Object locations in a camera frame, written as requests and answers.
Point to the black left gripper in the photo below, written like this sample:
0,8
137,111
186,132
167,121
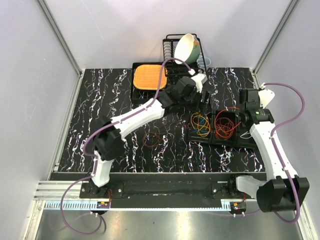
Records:
198,105

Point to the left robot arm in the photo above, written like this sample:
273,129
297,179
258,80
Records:
109,142

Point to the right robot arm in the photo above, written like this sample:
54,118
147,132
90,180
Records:
283,189

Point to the black bin left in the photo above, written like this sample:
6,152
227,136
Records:
200,128

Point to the black bin middle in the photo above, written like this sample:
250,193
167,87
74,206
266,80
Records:
225,126

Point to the light blue cup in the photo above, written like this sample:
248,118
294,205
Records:
203,62

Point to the black dish rack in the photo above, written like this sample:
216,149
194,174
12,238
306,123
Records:
176,69

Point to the cream ceramic bowl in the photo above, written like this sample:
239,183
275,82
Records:
187,49

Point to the orange woven mat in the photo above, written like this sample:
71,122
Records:
146,77

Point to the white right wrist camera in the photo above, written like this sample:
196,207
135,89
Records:
265,95

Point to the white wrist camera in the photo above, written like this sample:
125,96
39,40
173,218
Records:
265,95
199,79

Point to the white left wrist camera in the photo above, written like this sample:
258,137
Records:
199,79

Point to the black wire tray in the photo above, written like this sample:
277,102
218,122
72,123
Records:
165,83

